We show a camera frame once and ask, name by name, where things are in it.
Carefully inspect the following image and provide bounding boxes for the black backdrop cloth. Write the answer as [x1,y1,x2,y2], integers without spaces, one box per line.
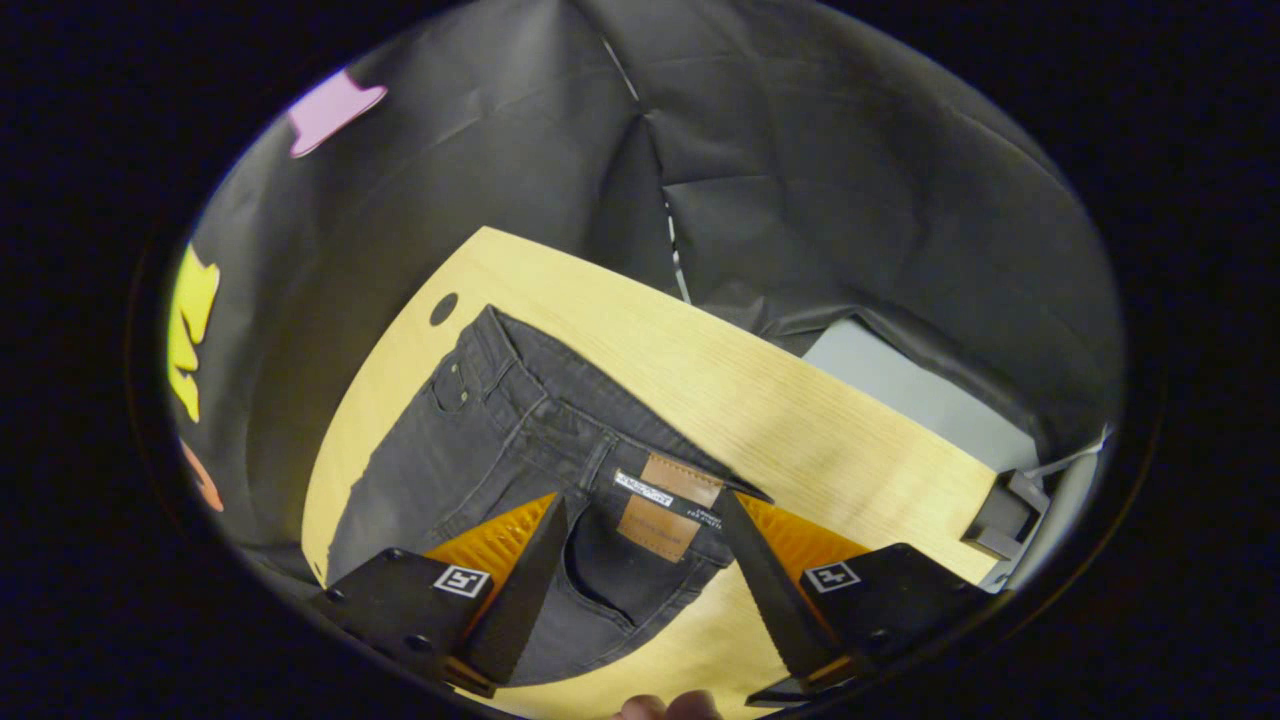
[165,0,1126,581]

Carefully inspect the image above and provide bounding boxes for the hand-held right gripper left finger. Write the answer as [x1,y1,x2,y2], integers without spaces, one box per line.
[310,492,571,699]

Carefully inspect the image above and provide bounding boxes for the black jeans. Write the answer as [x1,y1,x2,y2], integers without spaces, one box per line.
[325,305,776,689]

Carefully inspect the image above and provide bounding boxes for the black bracket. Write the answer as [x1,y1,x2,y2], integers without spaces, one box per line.
[960,468,1051,563]

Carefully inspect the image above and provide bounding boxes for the white cable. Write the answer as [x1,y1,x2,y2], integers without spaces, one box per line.
[1020,425,1113,481]

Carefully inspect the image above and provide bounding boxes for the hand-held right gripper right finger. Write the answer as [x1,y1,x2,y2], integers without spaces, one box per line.
[712,488,1013,709]

